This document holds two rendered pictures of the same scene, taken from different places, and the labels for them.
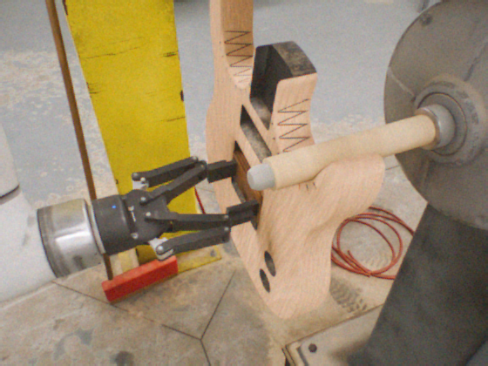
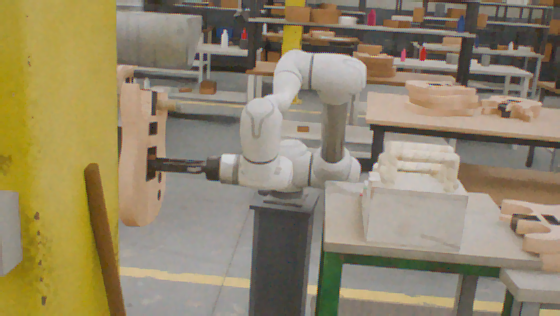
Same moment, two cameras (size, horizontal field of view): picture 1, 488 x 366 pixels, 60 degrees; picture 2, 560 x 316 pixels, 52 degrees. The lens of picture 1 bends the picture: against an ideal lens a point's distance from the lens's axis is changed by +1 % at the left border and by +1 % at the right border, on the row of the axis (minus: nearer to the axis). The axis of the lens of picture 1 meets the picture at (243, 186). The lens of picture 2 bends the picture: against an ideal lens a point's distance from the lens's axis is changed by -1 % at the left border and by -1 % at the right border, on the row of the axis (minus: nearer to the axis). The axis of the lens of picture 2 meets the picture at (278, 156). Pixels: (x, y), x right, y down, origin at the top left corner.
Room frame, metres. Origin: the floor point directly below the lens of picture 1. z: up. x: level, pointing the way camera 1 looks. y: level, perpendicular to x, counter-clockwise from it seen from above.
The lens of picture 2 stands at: (1.73, 1.07, 1.61)
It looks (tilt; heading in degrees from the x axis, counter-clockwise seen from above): 16 degrees down; 207
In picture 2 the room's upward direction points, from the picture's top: 4 degrees clockwise
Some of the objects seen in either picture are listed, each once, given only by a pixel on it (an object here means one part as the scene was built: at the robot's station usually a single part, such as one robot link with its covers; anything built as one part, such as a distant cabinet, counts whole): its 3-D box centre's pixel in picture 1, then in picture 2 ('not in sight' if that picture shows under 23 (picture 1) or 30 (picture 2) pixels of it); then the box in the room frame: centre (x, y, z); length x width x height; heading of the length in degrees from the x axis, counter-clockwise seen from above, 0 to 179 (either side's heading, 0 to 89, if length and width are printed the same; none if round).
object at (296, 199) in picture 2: not in sight; (282, 192); (-0.52, -0.04, 0.73); 0.22 x 0.18 x 0.06; 106
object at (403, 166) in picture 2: not in sight; (412, 167); (0.00, 0.67, 1.12); 0.20 x 0.03 x 0.03; 112
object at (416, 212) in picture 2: not in sight; (412, 210); (0.11, 0.71, 1.02); 0.27 x 0.15 x 0.17; 113
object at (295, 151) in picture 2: not in sight; (290, 164); (-0.53, -0.01, 0.87); 0.18 x 0.16 x 0.22; 108
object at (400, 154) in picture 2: not in sight; (423, 156); (0.15, 0.73, 1.20); 0.20 x 0.03 x 0.03; 112
